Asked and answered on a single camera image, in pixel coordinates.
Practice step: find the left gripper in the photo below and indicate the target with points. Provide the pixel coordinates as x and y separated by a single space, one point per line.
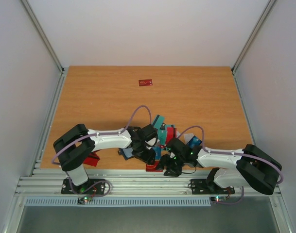
148 158

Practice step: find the blue VIP card right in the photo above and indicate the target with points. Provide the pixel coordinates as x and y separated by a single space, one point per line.
194 141

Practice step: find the grey cable duct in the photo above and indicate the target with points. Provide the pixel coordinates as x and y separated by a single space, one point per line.
120 202

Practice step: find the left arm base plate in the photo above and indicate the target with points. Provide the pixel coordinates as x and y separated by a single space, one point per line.
92 186

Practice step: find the red card pile centre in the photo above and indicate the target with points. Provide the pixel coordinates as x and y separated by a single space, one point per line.
171 132

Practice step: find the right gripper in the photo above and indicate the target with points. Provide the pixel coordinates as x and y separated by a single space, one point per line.
171 167

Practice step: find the blue VIP card pile bottom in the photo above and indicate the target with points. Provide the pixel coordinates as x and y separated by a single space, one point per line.
157 151

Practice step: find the white card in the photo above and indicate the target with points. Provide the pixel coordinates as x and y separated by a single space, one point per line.
188 137

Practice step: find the dark blue card holder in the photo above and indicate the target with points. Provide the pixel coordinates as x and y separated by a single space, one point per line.
126 153

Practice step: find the teal card top pile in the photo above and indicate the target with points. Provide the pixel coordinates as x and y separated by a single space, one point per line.
158 121

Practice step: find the teal card pile left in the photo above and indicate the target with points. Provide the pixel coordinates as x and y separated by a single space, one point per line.
162 136

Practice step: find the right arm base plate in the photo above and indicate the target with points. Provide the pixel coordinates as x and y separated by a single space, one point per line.
202 187

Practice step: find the teal card pile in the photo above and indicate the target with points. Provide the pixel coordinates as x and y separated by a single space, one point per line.
162 136
158 121

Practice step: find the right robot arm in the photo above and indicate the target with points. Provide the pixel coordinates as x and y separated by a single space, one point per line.
249 166

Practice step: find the lone red card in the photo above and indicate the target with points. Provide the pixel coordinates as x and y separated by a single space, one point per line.
145 82

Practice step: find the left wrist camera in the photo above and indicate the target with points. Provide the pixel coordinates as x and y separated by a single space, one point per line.
154 142

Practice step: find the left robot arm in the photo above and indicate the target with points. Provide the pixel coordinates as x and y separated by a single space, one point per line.
79 143

